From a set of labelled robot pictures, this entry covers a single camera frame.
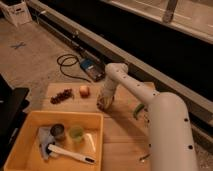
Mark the blue power device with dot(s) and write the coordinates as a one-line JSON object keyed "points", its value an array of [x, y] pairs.
{"points": [[92, 70]]}

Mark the orange apple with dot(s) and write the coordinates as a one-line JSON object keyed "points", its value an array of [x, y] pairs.
{"points": [[84, 91]]}

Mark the grey blue cloth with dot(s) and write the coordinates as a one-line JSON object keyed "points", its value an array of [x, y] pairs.
{"points": [[45, 139]]}

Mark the black chair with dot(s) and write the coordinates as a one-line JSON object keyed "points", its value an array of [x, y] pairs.
{"points": [[12, 104]]}

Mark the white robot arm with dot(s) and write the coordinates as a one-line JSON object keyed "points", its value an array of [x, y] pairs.
{"points": [[170, 134]]}

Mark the yellow plastic bin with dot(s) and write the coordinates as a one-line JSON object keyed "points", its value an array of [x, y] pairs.
{"points": [[25, 154]]}

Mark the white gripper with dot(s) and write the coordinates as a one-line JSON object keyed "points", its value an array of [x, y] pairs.
{"points": [[105, 98]]}

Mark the bunch of dark grapes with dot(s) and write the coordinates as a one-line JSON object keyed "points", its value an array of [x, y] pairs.
{"points": [[61, 96]]}

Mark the metal can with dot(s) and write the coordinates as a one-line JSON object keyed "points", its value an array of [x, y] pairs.
{"points": [[58, 132]]}

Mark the white cardboard box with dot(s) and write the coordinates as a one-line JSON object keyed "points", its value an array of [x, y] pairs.
{"points": [[17, 14]]}

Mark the green plastic cup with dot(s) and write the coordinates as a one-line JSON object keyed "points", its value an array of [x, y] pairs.
{"points": [[76, 133]]}

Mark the green pepper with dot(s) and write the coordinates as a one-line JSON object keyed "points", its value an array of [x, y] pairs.
{"points": [[137, 110]]}

